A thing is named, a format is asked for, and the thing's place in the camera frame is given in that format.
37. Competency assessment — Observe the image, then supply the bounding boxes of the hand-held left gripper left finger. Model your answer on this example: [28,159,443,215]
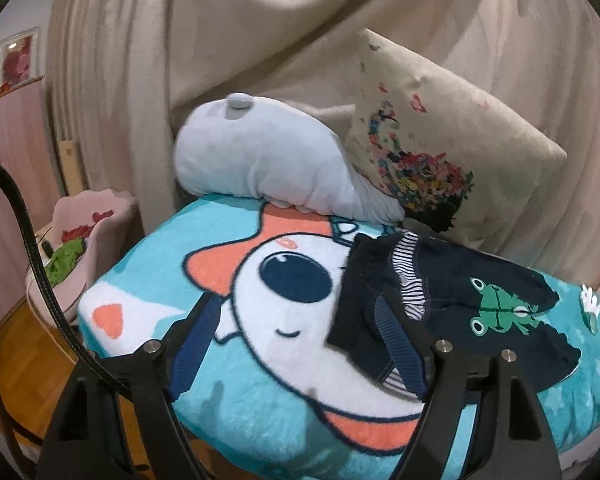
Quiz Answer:
[35,291,221,480]

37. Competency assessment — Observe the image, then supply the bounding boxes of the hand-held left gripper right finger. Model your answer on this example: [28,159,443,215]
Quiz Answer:
[373,294,564,480]

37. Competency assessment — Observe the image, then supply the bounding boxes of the navy pants with frog print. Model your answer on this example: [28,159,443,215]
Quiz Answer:
[327,230,584,404]

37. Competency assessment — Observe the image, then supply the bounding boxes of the turquoise printed cartoon blanket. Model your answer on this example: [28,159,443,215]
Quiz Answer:
[77,194,600,469]

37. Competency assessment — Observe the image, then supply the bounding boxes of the pink shell-shaped chair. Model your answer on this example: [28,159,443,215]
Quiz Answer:
[25,188,142,325]

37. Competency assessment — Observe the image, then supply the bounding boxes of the green cloth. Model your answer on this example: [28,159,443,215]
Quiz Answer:
[47,239,89,289]

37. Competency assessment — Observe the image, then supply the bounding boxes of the red cloth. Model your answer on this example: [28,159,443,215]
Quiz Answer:
[61,209,117,242]

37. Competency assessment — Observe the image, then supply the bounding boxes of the grey plush toy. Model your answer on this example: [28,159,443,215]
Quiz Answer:
[173,92,407,227]

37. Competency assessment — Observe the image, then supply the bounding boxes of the wooden board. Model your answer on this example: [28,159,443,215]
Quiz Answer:
[57,137,89,197]

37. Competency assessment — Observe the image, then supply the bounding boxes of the cream floral pillow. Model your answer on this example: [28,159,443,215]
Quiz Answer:
[343,28,569,252]

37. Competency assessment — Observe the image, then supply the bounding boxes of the pink cabinet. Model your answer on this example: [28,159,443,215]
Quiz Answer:
[0,75,63,337]

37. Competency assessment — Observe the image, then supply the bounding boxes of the beige draped cloth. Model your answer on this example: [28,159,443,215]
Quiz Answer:
[44,0,600,292]

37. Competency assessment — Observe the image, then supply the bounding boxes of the framed flower picture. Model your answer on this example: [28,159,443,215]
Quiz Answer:
[0,27,42,90]

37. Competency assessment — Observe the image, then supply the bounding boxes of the black cable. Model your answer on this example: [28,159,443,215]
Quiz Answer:
[0,152,127,397]

